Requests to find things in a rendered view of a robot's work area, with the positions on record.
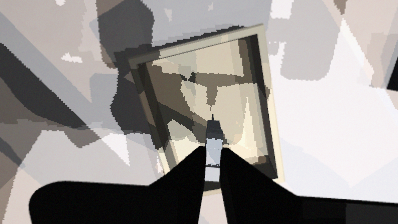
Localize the black fuse block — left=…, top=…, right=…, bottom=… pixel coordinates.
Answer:
left=386, top=57, right=398, bottom=92

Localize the beige rectangular tray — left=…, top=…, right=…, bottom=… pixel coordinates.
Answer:
left=127, top=23, right=285, bottom=183

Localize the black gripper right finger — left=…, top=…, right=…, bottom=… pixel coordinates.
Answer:
left=220, top=147, right=398, bottom=224

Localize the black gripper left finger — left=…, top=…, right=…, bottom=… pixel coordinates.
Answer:
left=29, top=146, right=207, bottom=224

